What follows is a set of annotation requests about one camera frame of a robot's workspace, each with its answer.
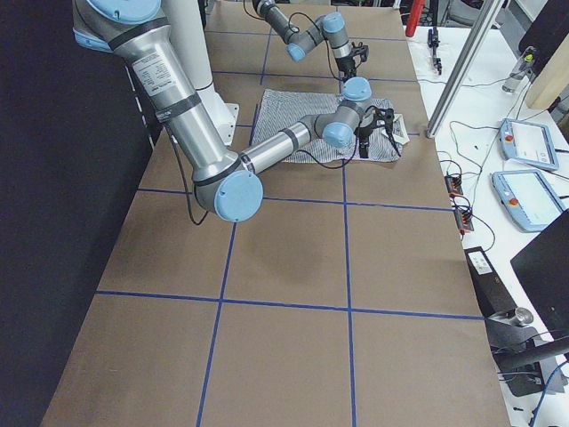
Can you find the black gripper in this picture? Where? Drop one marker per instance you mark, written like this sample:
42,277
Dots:
365,132
347,65

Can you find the navy white striped polo shirt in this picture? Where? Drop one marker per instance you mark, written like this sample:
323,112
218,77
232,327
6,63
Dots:
280,109

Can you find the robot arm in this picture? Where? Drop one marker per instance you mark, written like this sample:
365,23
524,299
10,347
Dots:
163,43
302,35

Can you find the black tripod stick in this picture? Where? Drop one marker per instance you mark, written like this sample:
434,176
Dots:
433,36

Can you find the red cylinder object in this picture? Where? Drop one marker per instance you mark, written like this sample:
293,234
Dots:
414,17

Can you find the left orange terminal hub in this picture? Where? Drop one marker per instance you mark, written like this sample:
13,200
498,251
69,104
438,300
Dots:
453,184

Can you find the orange terminal hub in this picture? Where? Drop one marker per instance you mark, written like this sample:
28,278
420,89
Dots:
463,218
453,184

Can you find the right orange terminal hub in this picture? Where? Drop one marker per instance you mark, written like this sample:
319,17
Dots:
463,218

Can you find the far teach pendant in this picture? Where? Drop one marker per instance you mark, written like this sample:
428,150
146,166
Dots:
528,143

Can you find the teach pendant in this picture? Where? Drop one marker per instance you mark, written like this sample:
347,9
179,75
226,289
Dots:
528,198
528,143

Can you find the near teach pendant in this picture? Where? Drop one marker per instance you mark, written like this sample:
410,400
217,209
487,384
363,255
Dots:
528,198

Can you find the black box with label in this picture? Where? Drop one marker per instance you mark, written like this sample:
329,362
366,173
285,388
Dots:
492,295

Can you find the black monitor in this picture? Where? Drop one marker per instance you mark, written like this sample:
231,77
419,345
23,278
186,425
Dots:
541,268

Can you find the aluminium frame post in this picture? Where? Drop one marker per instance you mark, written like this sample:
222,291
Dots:
476,37

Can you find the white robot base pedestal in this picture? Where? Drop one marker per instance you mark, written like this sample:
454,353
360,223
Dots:
188,41

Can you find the grey camera stand base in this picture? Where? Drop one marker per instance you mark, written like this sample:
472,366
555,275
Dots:
527,360

